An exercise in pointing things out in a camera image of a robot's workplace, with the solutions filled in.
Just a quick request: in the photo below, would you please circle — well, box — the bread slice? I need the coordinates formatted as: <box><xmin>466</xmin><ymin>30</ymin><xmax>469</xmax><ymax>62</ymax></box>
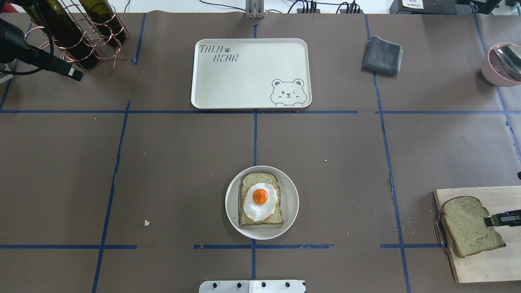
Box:
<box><xmin>441</xmin><ymin>196</ymin><xmax>506</xmax><ymax>258</ymax></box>
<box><xmin>239</xmin><ymin>173</ymin><xmax>284</xmax><ymax>226</ymax></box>

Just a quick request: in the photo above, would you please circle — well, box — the white round plate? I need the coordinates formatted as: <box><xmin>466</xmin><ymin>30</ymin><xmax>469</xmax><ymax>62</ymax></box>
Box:
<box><xmin>224</xmin><ymin>166</ymin><xmax>300</xmax><ymax>241</ymax></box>

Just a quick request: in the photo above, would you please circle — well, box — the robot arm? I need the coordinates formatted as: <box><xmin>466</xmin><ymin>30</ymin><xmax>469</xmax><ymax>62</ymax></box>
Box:
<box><xmin>0</xmin><ymin>0</ymin><xmax>83</xmax><ymax>81</ymax></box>

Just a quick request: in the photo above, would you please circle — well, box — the cream bear serving tray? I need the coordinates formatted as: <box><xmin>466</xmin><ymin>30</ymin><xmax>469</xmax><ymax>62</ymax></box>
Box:
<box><xmin>190</xmin><ymin>38</ymin><xmax>312</xmax><ymax>110</ymax></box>

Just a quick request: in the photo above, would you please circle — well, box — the wooden cutting board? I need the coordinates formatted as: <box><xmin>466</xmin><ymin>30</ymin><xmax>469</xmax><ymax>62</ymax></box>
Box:
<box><xmin>434</xmin><ymin>186</ymin><xmax>521</xmax><ymax>283</ymax></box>

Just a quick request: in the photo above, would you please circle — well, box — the pink bowl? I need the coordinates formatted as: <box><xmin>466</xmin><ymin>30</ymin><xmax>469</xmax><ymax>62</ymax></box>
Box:
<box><xmin>481</xmin><ymin>42</ymin><xmax>520</xmax><ymax>87</ymax></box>

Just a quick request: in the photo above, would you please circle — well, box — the metal spoon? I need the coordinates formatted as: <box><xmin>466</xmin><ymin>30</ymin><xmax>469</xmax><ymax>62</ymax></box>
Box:
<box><xmin>494</xmin><ymin>44</ymin><xmax>521</xmax><ymax>81</ymax></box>

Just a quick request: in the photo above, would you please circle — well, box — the grey folded cloth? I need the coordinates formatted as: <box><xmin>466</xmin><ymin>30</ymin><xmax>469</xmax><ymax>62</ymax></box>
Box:
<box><xmin>361</xmin><ymin>35</ymin><xmax>403</xmax><ymax>76</ymax></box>

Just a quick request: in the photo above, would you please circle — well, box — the fried egg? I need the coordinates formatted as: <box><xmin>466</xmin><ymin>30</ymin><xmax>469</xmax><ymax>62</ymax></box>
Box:
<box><xmin>242</xmin><ymin>182</ymin><xmax>278</xmax><ymax>221</ymax></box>

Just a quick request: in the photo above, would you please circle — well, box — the dark green wine bottle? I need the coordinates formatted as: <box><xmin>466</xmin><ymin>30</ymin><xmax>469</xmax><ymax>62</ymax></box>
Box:
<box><xmin>22</xmin><ymin>0</ymin><xmax>98</xmax><ymax>69</ymax></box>

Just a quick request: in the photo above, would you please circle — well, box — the metal cutting board handle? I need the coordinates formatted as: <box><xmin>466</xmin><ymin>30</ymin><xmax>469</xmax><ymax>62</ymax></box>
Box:
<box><xmin>433</xmin><ymin>211</ymin><xmax>452</xmax><ymax>258</ymax></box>

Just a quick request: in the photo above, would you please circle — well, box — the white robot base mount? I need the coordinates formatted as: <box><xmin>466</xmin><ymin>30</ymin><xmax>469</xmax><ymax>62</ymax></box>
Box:
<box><xmin>199</xmin><ymin>280</ymin><xmax>306</xmax><ymax>293</ymax></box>

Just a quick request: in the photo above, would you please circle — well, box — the grey camera pole mount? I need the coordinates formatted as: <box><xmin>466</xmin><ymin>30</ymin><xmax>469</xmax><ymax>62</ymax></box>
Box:
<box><xmin>245</xmin><ymin>0</ymin><xmax>266</xmax><ymax>19</ymax></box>

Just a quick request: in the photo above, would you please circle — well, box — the copper wire bottle rack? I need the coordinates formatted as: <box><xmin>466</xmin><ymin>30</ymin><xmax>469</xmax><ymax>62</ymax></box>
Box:
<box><xmin>24</xmin><ymin>0</ymin><xmax>129</xmax><ymax>69</ymax></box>

